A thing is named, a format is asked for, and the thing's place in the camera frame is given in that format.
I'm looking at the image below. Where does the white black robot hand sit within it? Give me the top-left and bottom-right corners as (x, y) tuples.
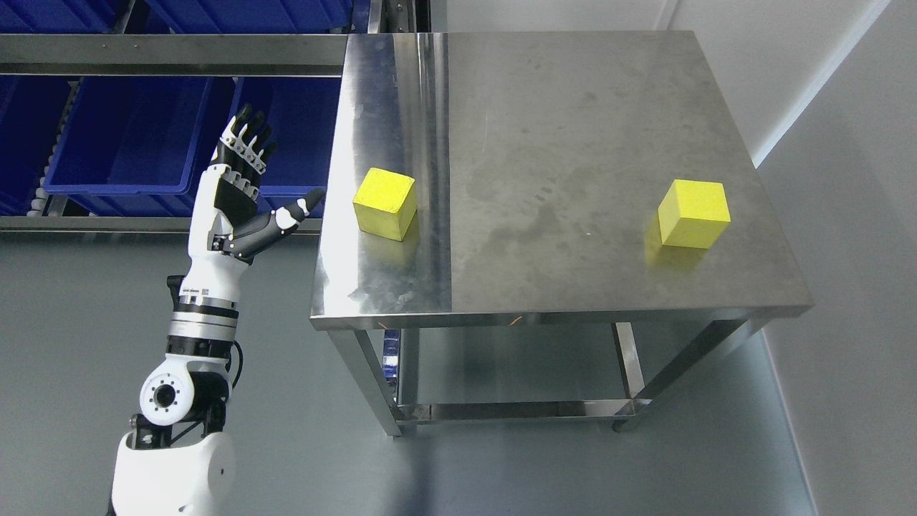
(167, 104), (325, 310)

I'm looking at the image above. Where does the yellow foam block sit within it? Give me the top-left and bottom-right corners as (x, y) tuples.
(352, 167), (417, 242)
(656, 179), (731, 249)

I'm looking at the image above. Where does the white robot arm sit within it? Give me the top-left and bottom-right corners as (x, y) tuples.
(107, 296), (239, 515)

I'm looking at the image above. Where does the blue bin middle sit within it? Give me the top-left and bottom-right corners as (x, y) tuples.
(45, 77), (213, 196)

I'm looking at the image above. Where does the blue bin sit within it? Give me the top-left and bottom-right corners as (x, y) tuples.
(1, 75), (71, 216)
(45, 77), (213, 196)
(231, 77), (341, 212)

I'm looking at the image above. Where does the blue bin upper shelf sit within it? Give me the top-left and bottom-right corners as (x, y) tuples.
(146, 1), (370, 34)

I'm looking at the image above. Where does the blue bin right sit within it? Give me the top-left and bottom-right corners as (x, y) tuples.
(231, 77), (341, 212)

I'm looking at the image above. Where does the blue bin far left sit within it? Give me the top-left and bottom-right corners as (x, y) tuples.
(1, 75), (71, 216)

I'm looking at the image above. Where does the stainless steel table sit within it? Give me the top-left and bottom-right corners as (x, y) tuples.
(310, 32), (813, 436)

